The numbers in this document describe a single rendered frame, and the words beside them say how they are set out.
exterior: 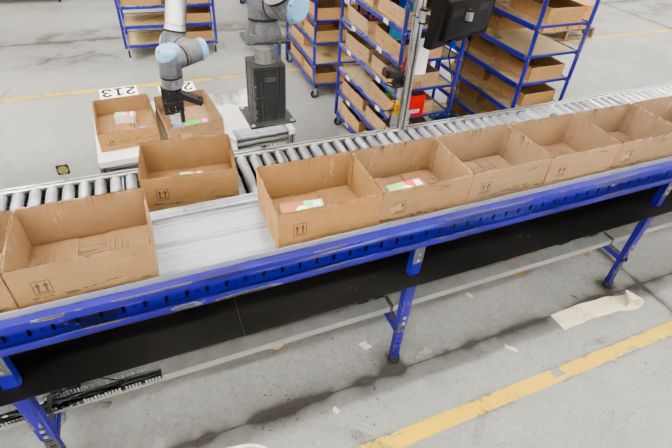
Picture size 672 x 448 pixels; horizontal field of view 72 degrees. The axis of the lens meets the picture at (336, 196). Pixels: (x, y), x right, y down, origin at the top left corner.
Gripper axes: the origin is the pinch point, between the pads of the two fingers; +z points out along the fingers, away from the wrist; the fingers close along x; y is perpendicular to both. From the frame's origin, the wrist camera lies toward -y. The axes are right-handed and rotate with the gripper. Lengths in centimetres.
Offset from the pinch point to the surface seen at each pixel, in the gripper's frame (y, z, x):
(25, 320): 56, -1, 86
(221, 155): -14.6, 18.2, 2.6
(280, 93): -54, 11, -32
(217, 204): -4.8, 4.9, 48.2
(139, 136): 20.4, 21.3, -25.9
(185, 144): 0.8, 10.4, 0.4
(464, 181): -94, -12, 78
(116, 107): 30, 27, -63
